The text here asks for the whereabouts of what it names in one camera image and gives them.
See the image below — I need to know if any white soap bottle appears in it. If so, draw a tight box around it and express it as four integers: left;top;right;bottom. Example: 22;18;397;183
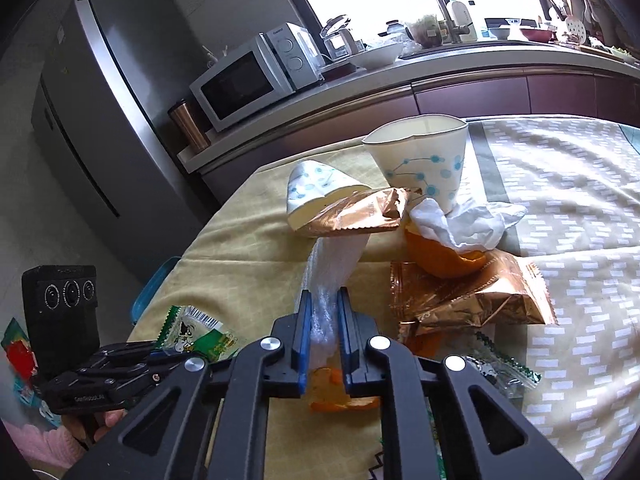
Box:
447;0;477;44

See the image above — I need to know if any blue plastic trash bin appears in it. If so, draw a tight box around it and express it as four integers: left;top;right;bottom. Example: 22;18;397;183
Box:
130;256;180;325

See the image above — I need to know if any kitchen counter with cabinets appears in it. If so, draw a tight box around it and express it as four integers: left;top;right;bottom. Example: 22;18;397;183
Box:
179;42;639;202

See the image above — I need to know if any white tissue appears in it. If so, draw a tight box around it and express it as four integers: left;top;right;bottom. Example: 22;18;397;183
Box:
409;198;527;254

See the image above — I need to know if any clear plastic wrapper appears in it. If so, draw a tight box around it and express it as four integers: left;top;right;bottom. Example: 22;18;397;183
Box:
300;234;369;370

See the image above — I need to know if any crushed dotted paper cup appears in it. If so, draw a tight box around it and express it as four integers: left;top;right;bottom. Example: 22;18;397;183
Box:
286;160;370;231

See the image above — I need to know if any silver refrigerator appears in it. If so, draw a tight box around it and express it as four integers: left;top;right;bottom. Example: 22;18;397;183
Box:
32;0;218;281

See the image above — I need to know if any small orange peel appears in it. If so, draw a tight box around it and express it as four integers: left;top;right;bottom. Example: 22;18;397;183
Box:
307;367;380;413

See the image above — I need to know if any electric kettle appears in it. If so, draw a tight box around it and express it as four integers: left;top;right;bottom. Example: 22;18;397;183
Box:
320;14;362;61

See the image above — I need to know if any white microwave oven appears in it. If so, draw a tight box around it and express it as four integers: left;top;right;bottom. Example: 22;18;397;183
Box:
190;23;324;132

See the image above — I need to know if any large orange peel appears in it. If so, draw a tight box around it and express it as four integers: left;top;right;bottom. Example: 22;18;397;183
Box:
405;226;487;280

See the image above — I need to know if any left hand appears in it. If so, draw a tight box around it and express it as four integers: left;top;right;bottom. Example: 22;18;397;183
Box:
62;410;127;445

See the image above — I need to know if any copper thermos tumbler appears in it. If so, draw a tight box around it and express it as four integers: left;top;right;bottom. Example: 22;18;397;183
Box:
168;99;212;153

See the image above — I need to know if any teal basket on floor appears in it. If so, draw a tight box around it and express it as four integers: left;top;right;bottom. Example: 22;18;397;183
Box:
1;318;62;428

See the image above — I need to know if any white ceramic bowl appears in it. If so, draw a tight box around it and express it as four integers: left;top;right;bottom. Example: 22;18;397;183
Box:
349;42;404;70

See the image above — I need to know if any pink left sleeve forearm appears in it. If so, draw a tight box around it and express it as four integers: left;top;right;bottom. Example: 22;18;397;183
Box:
2;420;87;472

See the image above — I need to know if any copper foil wrapper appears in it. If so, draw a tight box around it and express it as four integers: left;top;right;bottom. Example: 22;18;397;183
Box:
390;249;556;339
295;188;410;237

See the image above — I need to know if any grey white patterned tablecloth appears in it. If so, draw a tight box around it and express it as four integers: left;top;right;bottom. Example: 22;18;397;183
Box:
464;115;639;479

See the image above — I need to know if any red dish on counter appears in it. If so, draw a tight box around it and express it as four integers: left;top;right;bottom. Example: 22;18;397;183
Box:
520;27;555;44

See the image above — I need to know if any yellow patterned tablecloth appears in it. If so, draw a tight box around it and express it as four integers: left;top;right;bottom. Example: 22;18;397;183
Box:
129;139;386;479

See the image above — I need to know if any green snack wrapper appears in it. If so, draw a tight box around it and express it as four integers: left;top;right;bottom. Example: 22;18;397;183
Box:
464;332;541;401
155;306;240;362

